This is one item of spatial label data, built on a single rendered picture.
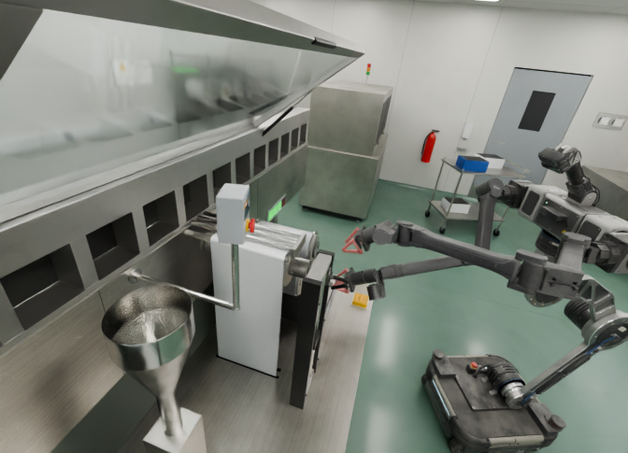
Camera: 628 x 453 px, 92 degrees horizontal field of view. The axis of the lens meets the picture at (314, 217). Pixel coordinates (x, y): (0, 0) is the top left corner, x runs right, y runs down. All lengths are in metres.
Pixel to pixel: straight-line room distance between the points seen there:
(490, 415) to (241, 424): 1.54
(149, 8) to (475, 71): 5.41
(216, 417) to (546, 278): 1.05
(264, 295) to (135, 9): 0.84
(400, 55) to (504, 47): 1.42
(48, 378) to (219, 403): 0.54
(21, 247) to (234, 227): 0.35
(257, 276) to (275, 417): 0.48
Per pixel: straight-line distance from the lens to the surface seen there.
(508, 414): 2.38
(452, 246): 1.05
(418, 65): 5.52
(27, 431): 0.92
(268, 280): 0.95
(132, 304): 0.69
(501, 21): 5.65
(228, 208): 0.58
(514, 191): 1.74
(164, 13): 0.30
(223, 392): 1.25
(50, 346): 0.84
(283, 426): 1.18
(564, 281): 1.03
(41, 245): 0.74
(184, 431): 0.89
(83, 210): 0.77
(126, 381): 1.09
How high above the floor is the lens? 1.95
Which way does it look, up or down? 28 degrees down
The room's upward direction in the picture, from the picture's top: 6 degrees clockwise
